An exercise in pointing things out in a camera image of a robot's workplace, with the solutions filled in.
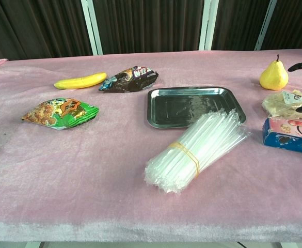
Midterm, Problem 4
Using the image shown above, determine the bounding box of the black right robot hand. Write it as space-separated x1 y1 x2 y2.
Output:
288 61 302 113

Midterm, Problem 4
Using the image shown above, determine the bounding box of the clear bag of food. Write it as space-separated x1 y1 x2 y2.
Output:
262 89 302 121

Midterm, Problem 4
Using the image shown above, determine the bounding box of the metal tray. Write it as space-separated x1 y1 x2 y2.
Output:
147 86 247 129

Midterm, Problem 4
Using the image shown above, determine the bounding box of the yellow pear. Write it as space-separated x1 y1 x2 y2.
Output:
259 54 289 91

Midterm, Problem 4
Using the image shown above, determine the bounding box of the pink and blue box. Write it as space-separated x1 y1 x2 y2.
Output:
262 117 302 155

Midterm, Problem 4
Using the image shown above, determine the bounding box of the bundle of clear wrapped straws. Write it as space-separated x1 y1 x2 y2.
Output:
144 109 252 194

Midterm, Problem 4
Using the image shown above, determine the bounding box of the yellow rubber band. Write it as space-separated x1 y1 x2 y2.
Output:
169 141 201 176

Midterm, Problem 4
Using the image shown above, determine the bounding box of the dark pleated curtain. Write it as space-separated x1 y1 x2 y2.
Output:
0 0 302 64

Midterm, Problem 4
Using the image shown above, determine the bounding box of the dark brown snack bag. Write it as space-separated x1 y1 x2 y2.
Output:
98 66 160 94

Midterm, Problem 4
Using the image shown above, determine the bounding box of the yellow banana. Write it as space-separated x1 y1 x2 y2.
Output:
54 72 107 90

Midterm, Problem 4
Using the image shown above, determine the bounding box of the pink plush tablecloth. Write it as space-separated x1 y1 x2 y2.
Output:
0 48 302 243

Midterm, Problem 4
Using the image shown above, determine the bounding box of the green snack bag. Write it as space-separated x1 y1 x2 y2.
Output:
21 97 100 130

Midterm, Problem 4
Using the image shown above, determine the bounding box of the white frame post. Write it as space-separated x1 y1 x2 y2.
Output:
199 0 220 51
81 0 104 56
254 0 278 51

